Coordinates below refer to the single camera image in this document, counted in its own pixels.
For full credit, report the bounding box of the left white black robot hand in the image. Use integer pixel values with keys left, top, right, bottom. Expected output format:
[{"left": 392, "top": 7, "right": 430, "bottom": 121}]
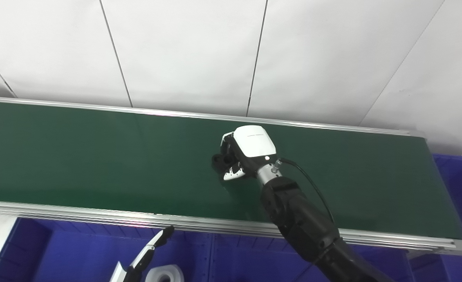
[{"left": 109, "top": 225, "right": 175, "bottom": 282}]

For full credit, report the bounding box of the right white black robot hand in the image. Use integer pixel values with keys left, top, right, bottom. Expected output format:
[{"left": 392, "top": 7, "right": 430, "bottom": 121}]
[{"left": 211, "top": 125, "right": 278, "bottom": 182}]

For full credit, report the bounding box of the black metal part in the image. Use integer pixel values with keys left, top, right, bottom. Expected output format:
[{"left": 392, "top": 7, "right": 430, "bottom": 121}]
[{"left": 211, "top": 152, "right": 236, "bottom": 174}]

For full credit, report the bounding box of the green conveyor belt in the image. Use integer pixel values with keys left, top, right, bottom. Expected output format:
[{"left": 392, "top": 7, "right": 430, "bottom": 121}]
[{"left": 0, "top": 101, "right": 462, "bottom": 240}]

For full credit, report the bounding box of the white plastic ring part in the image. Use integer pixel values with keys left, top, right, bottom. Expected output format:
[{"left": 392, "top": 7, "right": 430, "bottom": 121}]
[{"left": 145, "top": 264, "right": 184, "bottom": 282}]

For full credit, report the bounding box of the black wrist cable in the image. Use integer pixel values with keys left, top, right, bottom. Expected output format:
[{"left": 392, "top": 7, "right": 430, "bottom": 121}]
[{"left": 276, "top": 157, "right": 336, "bottom": 224}]

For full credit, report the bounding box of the aluminium conveyor side rail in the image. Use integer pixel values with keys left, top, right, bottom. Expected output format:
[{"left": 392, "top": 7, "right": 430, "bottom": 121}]
[{"left": 0, "top": 96, "right": 426, "bottom": 138}]

